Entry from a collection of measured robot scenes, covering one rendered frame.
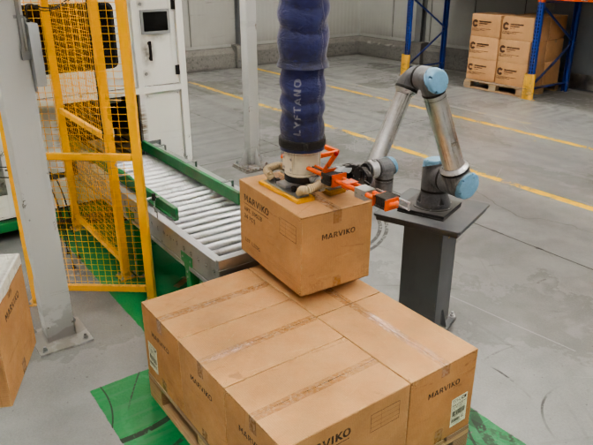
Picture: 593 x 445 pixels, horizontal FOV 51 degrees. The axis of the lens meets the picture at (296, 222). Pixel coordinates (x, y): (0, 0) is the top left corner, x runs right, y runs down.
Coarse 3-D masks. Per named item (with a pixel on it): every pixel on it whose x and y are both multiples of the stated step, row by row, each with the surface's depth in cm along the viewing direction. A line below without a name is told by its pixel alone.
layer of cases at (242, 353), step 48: (192, 288) 307; (240, 288) 307; (288, 288) 307; (336, 288) 307; (192, 336) 268; (240, 336) 268; (288, 336) 268; (336, 336) 268; (384, 336) 267; (432, 336) 267; (192, 384) 263; (240, 384) 238; (288, 384) 238; (336, 384) 237; (384, 384) 237; (432, 384) 247; (240, 432) 232; (288, 432) 214; (336, 432) 220; (384, 432) 238; (432, 432) 259
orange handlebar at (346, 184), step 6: (330, 150) 321; (336, 150) 316; (324, 156) 312; (306, 168) 293; (312, 168) 291; (318, 168) 293; (318, 174) 287; (336, 180) 276; (342, 180) 274; (348, 180) 274; (354, 180) 274; (342, 186) 274; (348, 186) 270; (354, 186) 268; (366, 192) 262; (372, 192) 264; (378, 192) 262; (390, 204) 251; (396, 204) 252
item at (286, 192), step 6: (264, 180) 309; (270, 180) 309; (276, 180) 303; (270, 186) 302; (276, 186) 301; (294, 186) 294; (276, 192) 299; (282, 192) 295; (288, 192) 293; (294, 192) 293; (288, 198) 291; (294, 198) 288; (300, 198) 288; (306, 198) 288; (312, 198) 290
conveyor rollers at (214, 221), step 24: (144, 168) 489; (168, 168) 483; (168, 192) 437; (192, 192) 438; (216, 192) 432; (168, 216) 393; (192, 216) 393; (216, 216) 392; (240, 216) 392; (216, 240) 364; (240, 240) 363
